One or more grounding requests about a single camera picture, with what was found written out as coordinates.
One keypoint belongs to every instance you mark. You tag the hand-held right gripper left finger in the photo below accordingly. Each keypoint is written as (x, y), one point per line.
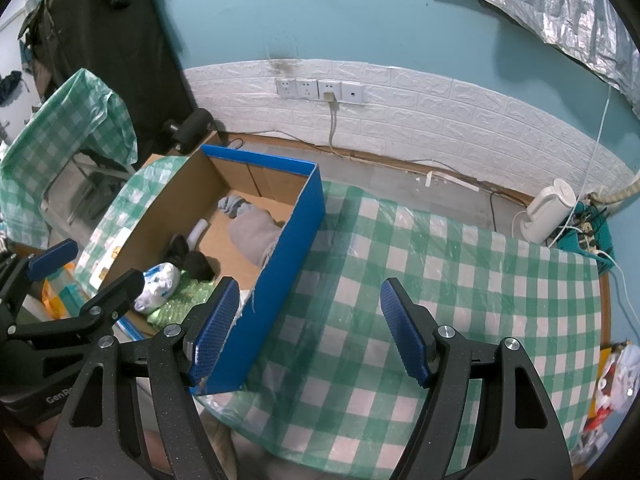
(215, 330)

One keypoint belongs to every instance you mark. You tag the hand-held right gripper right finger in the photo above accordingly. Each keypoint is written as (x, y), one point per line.
(402, 330)

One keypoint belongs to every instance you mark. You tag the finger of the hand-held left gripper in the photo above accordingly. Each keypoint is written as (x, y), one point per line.
(117, 295)
(52, 260)

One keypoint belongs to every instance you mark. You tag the green bubble wrap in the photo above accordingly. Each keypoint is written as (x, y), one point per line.
(185, 300)

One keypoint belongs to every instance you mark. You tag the white blue cloth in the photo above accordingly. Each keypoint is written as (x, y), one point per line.
(160, 282)

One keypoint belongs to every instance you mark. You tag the black sock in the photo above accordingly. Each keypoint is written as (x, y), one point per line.
(197, 265)

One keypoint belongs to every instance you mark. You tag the blue-rimmed cardboard box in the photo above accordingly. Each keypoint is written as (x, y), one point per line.
(285, 285)

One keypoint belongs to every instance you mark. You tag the white soft tube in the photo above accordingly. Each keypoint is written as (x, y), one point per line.
(199, 232)

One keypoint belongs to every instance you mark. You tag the grey-brown cloth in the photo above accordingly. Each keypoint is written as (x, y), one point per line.
(255, 235)

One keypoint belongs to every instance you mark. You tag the small grey sock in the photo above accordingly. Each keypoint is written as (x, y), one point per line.
(235, 206)

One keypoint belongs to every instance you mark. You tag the orange tissue packet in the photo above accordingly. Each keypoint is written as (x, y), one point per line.
(60, 300)

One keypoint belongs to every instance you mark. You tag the green checkered tablecloth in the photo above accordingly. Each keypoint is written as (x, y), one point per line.
(425, 260)

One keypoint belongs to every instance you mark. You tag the black dumbbell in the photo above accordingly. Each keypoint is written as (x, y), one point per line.
(192, 130)

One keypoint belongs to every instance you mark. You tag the white electric kettle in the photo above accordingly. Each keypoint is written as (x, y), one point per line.
(545, 210)

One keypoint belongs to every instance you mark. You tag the power strip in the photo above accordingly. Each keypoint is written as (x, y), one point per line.
(585, 235)

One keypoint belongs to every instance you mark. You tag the red white snack bag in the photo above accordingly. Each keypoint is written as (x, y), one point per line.
(612, 390)

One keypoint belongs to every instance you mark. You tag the teal plastic basket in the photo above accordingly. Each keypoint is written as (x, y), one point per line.
(602, 232)

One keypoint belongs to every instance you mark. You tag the black hanging coat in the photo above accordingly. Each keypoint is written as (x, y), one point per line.
(100, 35)

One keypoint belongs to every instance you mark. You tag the beige wrapped pipe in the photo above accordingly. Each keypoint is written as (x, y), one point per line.
(620, 192)

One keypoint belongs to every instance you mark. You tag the silver tarp curtain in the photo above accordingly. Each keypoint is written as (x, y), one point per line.
(560, 5)

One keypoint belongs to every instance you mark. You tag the metal chair frame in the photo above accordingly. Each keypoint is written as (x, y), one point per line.
(85, 175)

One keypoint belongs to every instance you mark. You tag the white round-hole wall plate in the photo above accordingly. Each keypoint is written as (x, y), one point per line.
(353, 93)

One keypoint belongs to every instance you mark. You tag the white wall socket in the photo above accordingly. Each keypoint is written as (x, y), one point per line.
(286, 88)
(307, 89)
(330, 87)

